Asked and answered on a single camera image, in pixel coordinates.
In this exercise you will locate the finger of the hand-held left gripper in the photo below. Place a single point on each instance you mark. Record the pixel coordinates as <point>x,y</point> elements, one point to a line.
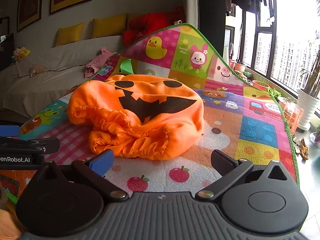
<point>10,130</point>
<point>37,144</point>

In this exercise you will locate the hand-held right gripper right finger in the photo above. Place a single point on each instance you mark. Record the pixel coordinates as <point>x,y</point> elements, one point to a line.
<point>222,161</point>

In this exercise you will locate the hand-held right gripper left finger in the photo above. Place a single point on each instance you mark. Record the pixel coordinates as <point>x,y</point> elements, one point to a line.
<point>101,161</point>

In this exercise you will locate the orange pumpkin costume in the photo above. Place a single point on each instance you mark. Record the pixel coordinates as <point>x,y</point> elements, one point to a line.
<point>155,135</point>

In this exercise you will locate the colourful cartoon play mat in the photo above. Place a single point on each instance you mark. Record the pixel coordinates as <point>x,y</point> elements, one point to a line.
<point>250,135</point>

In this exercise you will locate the sofa with grey cover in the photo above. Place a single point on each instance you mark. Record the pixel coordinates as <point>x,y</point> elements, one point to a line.
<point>50,85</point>

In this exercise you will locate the person's orange hooded sweater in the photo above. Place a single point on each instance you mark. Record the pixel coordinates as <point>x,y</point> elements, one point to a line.
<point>8,225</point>

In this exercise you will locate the beige plush toy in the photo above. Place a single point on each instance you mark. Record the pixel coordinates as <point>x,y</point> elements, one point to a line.
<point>36,70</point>

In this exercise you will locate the yellow plush toy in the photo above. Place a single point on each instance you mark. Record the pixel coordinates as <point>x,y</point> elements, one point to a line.
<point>20,54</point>

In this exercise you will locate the dark glass cabinet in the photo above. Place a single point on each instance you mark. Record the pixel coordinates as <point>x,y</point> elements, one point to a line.
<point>6,52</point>

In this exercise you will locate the dried leaves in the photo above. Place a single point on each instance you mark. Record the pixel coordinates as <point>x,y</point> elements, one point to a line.
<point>302,147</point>

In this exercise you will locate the orange packet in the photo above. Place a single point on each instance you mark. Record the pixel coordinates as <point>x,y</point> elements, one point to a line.
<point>293,117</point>

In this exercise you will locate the red flower pot with grass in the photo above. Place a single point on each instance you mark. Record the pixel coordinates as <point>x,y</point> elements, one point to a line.
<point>260,85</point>

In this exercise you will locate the green leafy plant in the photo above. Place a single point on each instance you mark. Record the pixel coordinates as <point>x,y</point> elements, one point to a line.
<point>273,92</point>

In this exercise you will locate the pink flower pot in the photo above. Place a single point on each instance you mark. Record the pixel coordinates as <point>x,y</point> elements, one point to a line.
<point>240,67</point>

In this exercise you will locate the pink garment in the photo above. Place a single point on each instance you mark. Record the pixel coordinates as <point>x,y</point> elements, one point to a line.
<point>96,63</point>

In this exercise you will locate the potted plant in white pot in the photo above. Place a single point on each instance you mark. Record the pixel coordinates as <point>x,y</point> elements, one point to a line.
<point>307,110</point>

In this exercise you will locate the black window frame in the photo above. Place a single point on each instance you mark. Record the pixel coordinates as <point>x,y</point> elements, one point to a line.
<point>273,42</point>

